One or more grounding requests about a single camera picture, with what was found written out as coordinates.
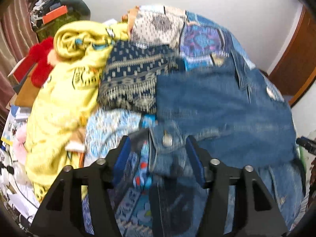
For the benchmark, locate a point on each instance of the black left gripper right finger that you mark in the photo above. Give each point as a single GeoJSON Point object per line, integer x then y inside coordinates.
{"type": "Point", "coordinates": [255, 211]}

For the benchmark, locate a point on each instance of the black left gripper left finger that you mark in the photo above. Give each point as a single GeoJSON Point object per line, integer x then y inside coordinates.
{"type": "Point", "coordinates": [60, 212]}

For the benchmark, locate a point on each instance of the blue denim jeans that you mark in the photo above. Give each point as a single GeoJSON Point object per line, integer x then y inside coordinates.
{"type": "Point", "coordinates": [240, 118]}

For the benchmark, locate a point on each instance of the pile of clothes on bag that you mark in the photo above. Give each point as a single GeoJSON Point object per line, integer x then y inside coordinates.
{"type": "Point", "coordinates": [39, 8]}

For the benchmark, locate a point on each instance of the yellow duck fleece blanket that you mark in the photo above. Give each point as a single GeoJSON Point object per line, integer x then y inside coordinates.
{"type": "Point", "coordinates": [67, 98]}

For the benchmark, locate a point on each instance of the brown wooden door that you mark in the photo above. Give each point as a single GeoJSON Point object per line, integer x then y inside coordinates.
{"type": "Point", "coordinates": [295, 71]}

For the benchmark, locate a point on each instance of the red plush toy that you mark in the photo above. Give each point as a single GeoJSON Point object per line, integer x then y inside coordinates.
{"type": "Point", "coordinates": [36, 63]}

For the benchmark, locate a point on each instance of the striped maroon curtain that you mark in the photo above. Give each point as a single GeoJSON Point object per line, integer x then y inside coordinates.
{"type": "Point", "coordinates": [16, 39]}

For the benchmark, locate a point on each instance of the patchwork patterned bedspread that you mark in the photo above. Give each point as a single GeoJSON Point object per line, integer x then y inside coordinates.
{"type": "Point", "coordinates": [160, 44]}

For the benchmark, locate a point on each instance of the orange box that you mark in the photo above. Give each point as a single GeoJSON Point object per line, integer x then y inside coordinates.
{"type": "Point", "coordinates": [52, 15]}

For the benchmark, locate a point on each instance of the dark green storage bag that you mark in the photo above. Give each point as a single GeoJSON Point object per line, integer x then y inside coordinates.
{"type": "Point", "coordinates": [77, 10]}

